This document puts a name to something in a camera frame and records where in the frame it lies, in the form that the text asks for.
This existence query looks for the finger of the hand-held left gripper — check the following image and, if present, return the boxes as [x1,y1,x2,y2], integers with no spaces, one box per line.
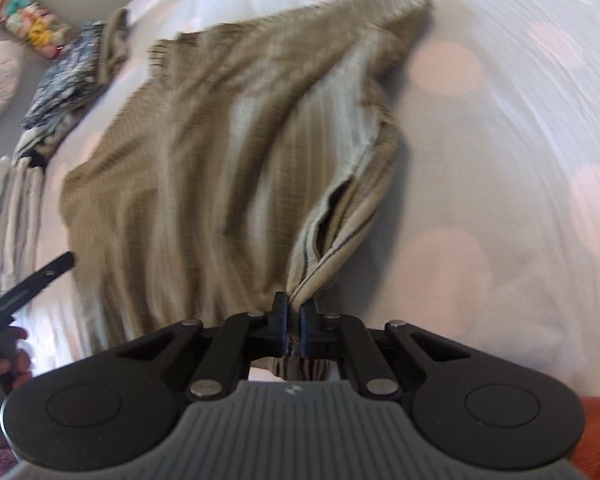
[25,252,76,296]

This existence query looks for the polka-dot bed sheet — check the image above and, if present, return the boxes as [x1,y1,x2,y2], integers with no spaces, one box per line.
[0,0,600,411]

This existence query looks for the person's left hand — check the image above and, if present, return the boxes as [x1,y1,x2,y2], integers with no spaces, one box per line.
[0,326,34,413]

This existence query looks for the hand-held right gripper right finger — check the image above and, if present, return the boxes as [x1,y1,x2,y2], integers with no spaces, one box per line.
[300,302,473,401]

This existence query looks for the folded cream blanket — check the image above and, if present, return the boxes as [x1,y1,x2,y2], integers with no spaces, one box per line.
[0,155,48,306]

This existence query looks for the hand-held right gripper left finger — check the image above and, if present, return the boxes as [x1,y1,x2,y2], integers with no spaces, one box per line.
[115,292,288,401]

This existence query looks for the colourful plush toy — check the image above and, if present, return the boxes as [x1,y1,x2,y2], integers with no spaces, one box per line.
[0,0,68,58]

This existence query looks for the plain beige garment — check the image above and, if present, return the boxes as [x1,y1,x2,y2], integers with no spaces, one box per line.
[96,7,133,83]

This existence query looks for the dark floral folded garment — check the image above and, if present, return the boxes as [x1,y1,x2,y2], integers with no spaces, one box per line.
[21,21,108,131]

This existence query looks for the striped beige pants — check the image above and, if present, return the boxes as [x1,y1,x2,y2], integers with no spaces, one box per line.
[60,0,433,386]

